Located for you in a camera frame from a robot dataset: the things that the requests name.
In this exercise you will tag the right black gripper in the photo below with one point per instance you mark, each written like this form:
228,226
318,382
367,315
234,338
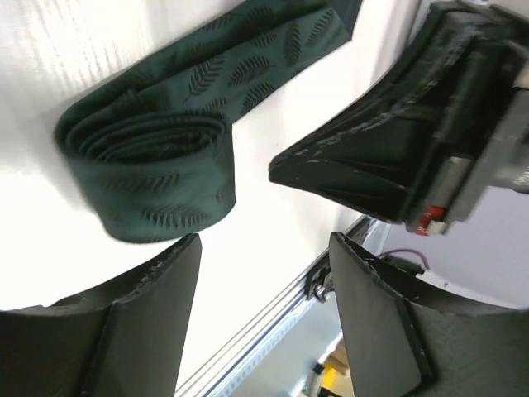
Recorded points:
445,122

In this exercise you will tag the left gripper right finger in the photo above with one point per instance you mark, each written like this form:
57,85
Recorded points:
405,337

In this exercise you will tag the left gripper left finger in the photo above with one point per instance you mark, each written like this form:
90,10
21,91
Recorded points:
123,337

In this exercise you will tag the dark green tie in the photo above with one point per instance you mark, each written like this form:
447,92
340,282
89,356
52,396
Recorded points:
152,148

